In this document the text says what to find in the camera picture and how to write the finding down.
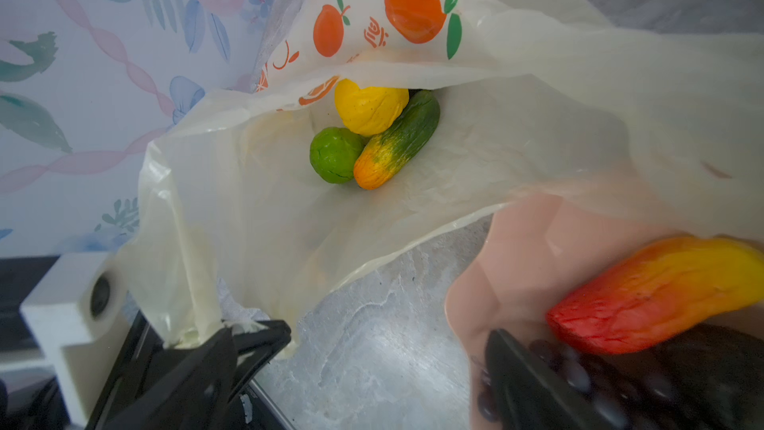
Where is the orange green papaya fruit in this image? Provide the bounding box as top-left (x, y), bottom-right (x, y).
top-left (353, 90), bottom-right (441, 190)

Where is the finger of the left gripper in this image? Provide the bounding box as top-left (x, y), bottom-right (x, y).
top-left (87, 316), bottom-right (292, 429)

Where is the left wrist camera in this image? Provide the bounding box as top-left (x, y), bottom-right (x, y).
top-left (21, 252), bottom-right (131, 427)

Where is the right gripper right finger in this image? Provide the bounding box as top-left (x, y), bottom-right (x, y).
top-left (485, 330), bottom-right (612, 430)

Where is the red yellow mango fruit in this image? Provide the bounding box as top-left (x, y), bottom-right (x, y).
top-left (545, 236), bottom-right (763, 356)

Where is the yellow lemon fruit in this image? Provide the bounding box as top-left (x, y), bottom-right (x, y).
top-left (334, 79), bottom-right (409, 137)

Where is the pink wavy fruit plate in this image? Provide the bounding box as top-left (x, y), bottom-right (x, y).
top-left (444, 190), bottom-right (764, 430)

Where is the purple grape bunch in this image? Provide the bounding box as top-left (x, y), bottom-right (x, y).
top-left (476, 338), bottom-right (682, 430)

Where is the green apple fruit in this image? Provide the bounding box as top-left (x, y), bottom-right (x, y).
top-left (310, 127), bottom-right (368, 184)

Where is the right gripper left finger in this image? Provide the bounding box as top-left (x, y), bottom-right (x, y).
top-left (103, 328), bottom-right (237, 429)

